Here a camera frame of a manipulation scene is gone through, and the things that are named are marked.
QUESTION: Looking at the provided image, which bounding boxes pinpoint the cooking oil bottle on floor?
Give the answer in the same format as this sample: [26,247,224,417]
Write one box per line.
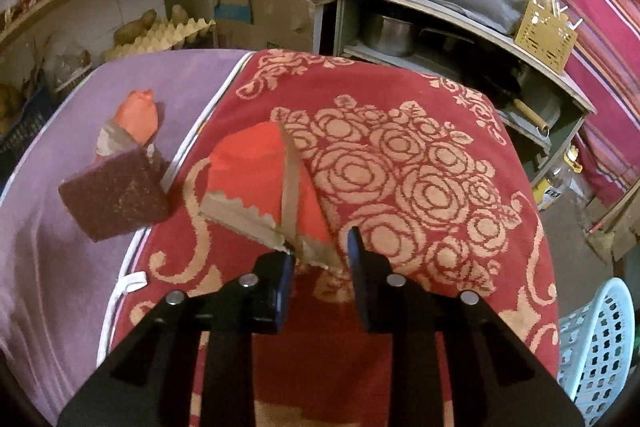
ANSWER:
[533,145,582,211]

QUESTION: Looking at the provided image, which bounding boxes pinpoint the steel pot in cabinet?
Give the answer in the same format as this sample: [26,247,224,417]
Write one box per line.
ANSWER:
[363,15,413,57]

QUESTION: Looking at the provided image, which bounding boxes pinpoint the cardboard box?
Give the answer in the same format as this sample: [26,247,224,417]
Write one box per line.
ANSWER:
[214,0,337,55]

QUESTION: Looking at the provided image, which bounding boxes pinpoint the dark blue plastic crate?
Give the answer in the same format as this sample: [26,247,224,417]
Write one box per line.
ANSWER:
[1,88,55,171]

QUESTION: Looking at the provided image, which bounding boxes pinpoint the grey low shelf cabinet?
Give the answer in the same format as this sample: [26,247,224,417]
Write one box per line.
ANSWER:
[334,0,596,184]

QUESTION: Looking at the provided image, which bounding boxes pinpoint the light blue plastic basket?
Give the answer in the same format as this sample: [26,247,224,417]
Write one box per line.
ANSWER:
[558,277,634,426]

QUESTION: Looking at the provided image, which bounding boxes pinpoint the yellow utensil holder box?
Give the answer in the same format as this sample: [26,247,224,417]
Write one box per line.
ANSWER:
[514,0,582,75]

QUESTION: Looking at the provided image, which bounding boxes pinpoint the red gold patterned mat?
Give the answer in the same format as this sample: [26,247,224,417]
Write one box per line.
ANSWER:
[114,49,559,426]

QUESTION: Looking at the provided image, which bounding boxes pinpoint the red gold paper packet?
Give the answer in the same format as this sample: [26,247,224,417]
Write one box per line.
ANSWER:
[200,122,344,273]

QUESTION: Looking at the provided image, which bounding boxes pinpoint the striped red curtain cloth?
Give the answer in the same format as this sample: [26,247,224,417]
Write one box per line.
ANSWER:
[560,0,639,205]

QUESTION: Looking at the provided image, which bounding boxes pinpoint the wooden handled pan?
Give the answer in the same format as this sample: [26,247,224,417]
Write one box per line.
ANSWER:
[512,98,549,135]

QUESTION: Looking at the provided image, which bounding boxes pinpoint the yellow egg tray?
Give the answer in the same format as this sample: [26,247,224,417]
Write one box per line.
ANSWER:
[103,18,216,62]

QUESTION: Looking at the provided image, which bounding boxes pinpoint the orange plastic wrapper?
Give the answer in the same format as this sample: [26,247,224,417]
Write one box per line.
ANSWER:
[96,90,160,162]

